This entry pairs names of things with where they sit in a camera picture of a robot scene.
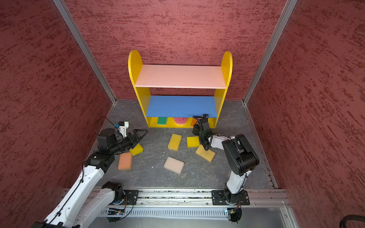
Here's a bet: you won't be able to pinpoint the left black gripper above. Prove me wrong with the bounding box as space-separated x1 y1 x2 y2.
110 129 148 154

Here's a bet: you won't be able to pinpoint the bright yellow sponge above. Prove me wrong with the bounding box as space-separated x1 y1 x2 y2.
130 144 144 156
186 136 201 148

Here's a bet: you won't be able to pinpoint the smiley face sponge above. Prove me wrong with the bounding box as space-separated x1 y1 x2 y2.
174 117 188 125

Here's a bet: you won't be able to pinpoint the salmon pink sponge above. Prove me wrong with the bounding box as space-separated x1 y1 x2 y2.
118 152 133 171

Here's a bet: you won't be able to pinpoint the green yellow sponge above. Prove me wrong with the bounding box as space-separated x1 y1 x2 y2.
157 117 167 125

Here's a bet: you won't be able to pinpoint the dark yellow sponge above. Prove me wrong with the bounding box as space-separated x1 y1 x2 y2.
168 134 182 151

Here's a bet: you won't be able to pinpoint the orange sponge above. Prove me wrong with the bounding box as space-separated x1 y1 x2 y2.
191 118 199 128

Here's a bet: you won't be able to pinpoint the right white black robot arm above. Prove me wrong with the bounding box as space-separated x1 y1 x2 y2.
193 115 259 205

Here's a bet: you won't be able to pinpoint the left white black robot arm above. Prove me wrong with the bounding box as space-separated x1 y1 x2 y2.
32 128 148 228

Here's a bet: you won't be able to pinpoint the yellow shelf pink blue boards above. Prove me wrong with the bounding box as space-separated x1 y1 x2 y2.
128 50 233 128

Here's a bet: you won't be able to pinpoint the tan yellow sponge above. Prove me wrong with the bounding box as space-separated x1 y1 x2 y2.
195 145 216 162

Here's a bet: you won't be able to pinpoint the pale pink sponge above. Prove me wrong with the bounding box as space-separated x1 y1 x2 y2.
163 157 184 174

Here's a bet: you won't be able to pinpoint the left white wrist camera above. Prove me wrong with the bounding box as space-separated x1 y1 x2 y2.
116 121 129 138

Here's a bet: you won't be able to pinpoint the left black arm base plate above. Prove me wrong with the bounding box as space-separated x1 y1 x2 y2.
112 190 139 205

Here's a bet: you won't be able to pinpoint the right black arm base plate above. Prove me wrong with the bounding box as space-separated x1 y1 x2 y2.
211 190 250 206

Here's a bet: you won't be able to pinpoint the left circuit board with wires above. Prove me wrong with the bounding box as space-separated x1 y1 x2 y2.
106 197 135 224

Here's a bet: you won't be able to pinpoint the circuit board with wires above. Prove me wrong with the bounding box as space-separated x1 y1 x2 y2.
227 201 242 223
106 197 135 224

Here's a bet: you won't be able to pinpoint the right circuit board with wires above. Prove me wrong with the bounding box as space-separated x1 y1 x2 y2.
227 201 242 223

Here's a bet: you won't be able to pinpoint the right aluminium corner post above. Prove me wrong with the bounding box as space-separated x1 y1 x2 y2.
243 0 298 106

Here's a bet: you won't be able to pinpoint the aluminium corner post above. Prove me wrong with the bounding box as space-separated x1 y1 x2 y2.
243 0 298 106
53 0 117 105

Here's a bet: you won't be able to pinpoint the left aluminium corner post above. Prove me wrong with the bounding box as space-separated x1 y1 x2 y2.
53 0 117 105

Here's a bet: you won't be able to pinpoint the black cable bottom right corner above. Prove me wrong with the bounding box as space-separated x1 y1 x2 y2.
339 214 365 228

